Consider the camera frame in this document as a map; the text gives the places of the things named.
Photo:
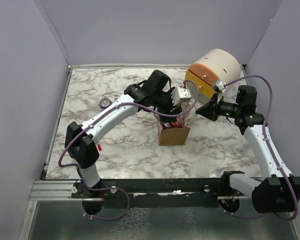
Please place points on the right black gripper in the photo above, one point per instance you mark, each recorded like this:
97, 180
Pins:
211, 110

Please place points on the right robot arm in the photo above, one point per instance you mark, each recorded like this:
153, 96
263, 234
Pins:
279, 190

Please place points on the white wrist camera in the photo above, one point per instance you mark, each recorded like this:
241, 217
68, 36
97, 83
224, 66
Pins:
180, 95
219, 88

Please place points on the metal front plate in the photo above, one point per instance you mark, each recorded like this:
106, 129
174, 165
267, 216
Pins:
52, 214

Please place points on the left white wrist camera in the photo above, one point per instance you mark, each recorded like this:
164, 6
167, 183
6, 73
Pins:
180, 95

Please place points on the brown canvas tote bag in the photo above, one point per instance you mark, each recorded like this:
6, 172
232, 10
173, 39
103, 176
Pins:
175, 136

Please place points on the round drawer cabinet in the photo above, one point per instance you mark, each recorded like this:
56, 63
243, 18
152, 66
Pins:
215, 65

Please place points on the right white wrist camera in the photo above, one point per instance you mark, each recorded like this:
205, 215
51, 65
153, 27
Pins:
219, 88

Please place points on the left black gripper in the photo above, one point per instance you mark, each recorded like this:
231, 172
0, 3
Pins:
171, 106

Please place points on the purple can by cola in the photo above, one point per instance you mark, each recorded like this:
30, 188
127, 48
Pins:
104, 103

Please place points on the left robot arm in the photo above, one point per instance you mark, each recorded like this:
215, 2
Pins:
81, 139

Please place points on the red cola can front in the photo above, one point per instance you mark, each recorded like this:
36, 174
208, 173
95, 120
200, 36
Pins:
179, 123

